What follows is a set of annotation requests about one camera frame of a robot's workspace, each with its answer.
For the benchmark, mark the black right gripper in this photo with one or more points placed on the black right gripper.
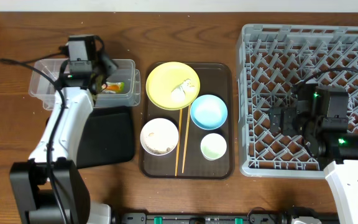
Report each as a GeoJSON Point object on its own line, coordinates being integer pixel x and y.
{"type": "Point", "coordinates": [288, 116]}

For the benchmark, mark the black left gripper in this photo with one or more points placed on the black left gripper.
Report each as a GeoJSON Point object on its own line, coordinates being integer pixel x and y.
{"type": "Point", "coordinates": [110, 66]}

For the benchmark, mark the green orange snack wrapper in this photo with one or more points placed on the green orange snack wrapper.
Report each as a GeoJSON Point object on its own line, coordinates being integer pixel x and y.
{"type": "Point", "coordinates": [112, 87]}

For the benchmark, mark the light blue bowl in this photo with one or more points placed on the light blue bowl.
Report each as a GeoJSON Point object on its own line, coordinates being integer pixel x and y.
{"type": "Point", "coordinates": [208, 112]}

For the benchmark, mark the white cup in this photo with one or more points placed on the white cup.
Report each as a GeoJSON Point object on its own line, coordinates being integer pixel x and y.
{"type": "Point", "coordinates": [213, 146]}

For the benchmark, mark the pink white bowl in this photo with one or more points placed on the pink white bowl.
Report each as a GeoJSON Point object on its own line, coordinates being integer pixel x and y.
{"type": "Point", "coordinates": [159, 125]}

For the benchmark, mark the rice food scraps pile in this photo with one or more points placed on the rice food scraps pile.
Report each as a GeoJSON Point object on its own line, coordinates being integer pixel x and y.
{"type": "Point", "coordinates": [158, 143]}

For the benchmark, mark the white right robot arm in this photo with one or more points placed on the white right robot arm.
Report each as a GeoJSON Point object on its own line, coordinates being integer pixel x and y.
{"type": "Point", "coordinates": [319, 116]}

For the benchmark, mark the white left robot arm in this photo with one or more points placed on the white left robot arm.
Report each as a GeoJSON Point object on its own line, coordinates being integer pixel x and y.
{"type": "Point", "coordinates": [48, 187]}

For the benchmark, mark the clear plastic waste bin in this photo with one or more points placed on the clear plastic waste bin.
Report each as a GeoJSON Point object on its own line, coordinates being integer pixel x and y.
{"type": "Point", "coordinates": [40, 88]}

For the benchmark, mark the grey dishwasher rack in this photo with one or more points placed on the grey dishwasher rack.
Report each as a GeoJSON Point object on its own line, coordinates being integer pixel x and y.
{"type": "Point", "coordinates": [270, 59]}

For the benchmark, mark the black waste tray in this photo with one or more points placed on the black waste tray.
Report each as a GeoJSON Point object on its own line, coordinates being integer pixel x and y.
{"type": "Point", "coordinates": [108, 138]}

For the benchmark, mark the yellow plate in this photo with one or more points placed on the yellow plate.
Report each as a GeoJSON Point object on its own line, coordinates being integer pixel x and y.
{"type": "Point", "coordinates": [164, 78]}

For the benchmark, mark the dark brown serving tray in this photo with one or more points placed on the dark brown serving tray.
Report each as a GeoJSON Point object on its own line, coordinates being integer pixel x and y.
{"type": "Point", "coordinates": [216, 80]}

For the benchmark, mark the black rail bar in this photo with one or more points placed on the black rail bar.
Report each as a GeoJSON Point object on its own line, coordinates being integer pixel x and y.
{"type": "Point", "coordinates": [142, 218]}

